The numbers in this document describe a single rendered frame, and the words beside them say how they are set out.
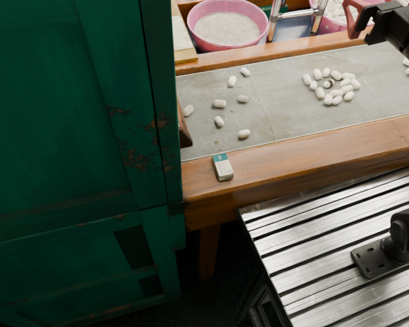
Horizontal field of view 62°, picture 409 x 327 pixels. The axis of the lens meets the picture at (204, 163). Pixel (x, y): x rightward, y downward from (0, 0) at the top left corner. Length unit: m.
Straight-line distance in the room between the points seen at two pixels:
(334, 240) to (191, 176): 0.37
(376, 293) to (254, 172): 0.37
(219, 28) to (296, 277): 0.82
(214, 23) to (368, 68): 0.52
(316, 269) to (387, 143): 0.36
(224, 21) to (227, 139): 0.53
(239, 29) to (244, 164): 0.56
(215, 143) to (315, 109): 0.31
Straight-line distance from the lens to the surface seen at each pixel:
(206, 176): 0.79
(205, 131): 0.90
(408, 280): 0.92
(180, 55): 1.06
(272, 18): 1.11
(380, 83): 1.16
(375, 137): 0.97
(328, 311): 0.83
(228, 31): 1.23
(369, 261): 0.89
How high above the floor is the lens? 1.44
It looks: 56 degrees down
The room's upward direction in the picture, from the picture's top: 2 degrees clockwise
